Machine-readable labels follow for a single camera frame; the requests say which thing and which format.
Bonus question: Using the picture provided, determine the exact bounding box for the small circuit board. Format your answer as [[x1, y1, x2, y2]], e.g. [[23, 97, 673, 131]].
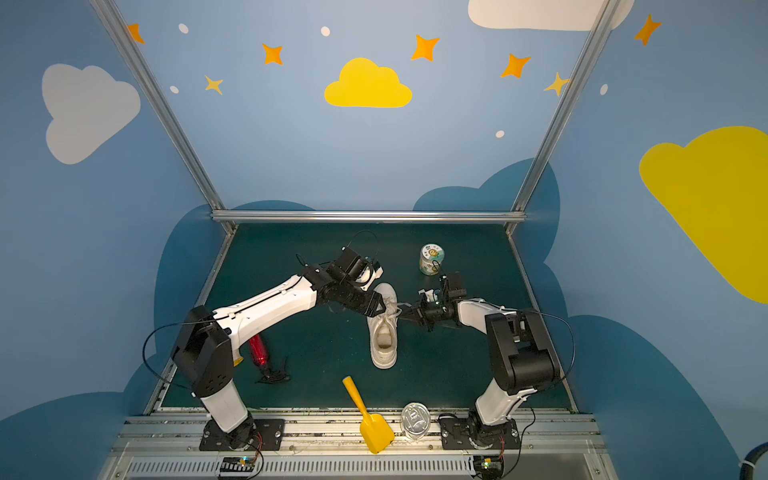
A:
[[472, 456, 504, 480], [217, 456, 256, 479]]

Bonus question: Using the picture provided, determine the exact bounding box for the aluminium frame left post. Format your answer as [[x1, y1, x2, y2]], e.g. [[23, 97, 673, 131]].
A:
[[90, 0, 225, 213]]

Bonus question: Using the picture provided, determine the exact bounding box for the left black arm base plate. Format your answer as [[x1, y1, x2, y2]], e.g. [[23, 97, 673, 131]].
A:
[[199, 418, 285, 452]]

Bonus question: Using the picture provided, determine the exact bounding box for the white shoelace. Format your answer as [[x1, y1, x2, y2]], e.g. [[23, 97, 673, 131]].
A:
[[380, 302, 421, 326]]

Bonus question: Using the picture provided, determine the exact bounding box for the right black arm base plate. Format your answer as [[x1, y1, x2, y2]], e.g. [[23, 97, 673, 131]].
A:
[[437, 412, 521, 450]]

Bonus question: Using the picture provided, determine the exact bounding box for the left small circuit board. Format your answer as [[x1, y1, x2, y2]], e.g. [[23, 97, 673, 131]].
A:
[[217, 456, 256, 479]]

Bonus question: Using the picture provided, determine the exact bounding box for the aluminium frame right post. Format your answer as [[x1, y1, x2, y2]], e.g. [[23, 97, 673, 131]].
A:
[[504, 0, 624, 241]]

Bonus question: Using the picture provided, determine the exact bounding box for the yellow plastic toy shovel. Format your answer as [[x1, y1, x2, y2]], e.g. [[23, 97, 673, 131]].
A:
[[342, 376, 395, 454]]

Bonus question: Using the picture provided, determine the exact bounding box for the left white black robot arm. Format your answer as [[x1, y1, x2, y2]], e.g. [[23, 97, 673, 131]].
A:
[[170, 245, 386, 451]]

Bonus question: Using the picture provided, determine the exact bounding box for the aluminium front rail base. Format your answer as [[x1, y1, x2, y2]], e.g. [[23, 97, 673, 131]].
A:
[[99, 408, 618, 479]]

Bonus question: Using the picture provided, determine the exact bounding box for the green white tin can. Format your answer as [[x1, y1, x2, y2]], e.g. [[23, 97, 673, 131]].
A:
[[419, 243, 445, 276]]

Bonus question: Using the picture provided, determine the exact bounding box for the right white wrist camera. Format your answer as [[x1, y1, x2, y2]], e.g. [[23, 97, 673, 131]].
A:
[[418, 289, 439, 304]]

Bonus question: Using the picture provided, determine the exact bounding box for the aluminium frame post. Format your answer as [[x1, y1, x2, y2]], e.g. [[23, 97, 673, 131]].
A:
[[504, 0, 624, 241], [90, 0, 225, 213]]

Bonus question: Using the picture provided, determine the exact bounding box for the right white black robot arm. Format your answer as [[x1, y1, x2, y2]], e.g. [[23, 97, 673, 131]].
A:
[[399, 272, 568, 449]]

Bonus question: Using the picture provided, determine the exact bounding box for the aluminium frame back rail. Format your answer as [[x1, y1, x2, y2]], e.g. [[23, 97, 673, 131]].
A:
[[211, 210, 526, 224]]

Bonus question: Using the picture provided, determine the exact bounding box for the right small circuit board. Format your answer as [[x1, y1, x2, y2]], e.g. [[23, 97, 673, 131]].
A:
[[472, 456, 504, 480]]

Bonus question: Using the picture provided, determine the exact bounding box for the white sneaker shoe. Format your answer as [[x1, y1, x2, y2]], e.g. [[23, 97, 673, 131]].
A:
[[367, 283, 398, 370]]

